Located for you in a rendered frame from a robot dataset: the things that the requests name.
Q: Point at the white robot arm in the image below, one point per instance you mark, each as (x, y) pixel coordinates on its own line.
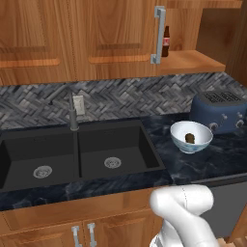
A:
(183, 212)

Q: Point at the white blue-patterned bowl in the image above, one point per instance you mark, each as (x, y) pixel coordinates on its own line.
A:
(193, 132)

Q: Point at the wooden base cabinet door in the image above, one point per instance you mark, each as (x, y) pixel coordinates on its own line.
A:
(38, 236)
(125, 230)

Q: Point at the wooden open shelf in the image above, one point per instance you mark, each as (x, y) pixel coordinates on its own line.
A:
(193, 41)

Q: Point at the dark grey tap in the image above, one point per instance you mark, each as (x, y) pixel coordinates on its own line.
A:
(73, 115)

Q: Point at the black double sink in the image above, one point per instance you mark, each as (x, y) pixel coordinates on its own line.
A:
(77, 154)

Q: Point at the brown glass bottle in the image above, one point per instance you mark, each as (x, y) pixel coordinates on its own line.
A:
(165, 43)

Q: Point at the wooden false drawer front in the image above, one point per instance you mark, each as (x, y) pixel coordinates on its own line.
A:
(80, 207)

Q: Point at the blue toaster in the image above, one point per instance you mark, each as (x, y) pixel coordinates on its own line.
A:
(218, 112)

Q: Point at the grey dishwasher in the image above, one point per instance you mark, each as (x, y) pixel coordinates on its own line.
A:
(230, 205)

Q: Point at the white wall socket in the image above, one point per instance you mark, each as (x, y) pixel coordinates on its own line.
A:
(78, 104)

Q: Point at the wooden wall cabinet door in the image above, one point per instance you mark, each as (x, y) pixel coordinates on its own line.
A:
(112, 38)
(32, 41)

